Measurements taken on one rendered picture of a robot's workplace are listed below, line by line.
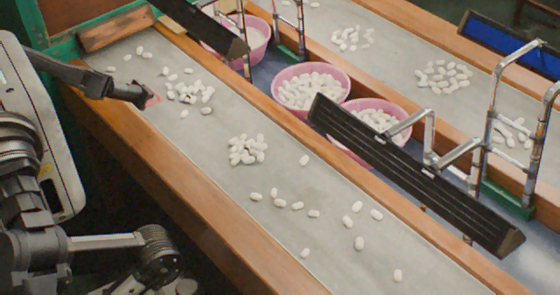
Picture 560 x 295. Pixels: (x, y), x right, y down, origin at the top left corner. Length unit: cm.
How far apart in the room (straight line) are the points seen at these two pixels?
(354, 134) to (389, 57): 89
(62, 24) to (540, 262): 176
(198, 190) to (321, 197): 36
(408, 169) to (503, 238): 27
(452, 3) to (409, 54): 176
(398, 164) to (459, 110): 74
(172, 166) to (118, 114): 34
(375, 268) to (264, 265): 29
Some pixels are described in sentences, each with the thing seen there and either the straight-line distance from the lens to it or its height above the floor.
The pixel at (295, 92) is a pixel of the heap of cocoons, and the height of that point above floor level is 74.
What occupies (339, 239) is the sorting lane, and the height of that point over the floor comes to 74.
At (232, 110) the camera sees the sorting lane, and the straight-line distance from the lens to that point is 244.
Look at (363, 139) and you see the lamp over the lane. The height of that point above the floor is 109.
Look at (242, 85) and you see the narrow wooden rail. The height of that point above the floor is 76.
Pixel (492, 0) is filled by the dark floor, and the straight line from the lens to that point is 443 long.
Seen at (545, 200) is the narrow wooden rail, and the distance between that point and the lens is 214.
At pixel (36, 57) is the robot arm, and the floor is 109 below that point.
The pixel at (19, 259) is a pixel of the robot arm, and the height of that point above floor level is 134.
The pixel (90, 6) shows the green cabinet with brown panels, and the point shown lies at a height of 92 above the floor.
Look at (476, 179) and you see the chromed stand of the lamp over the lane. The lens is 183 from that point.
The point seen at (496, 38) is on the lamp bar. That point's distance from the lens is 215.
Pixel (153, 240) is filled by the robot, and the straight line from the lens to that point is 201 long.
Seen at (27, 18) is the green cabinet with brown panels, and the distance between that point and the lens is 269.
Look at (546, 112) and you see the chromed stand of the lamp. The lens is 194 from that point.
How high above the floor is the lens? 226
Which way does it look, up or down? 41 degrees down
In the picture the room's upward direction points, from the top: 6 degrees counter-clockwise
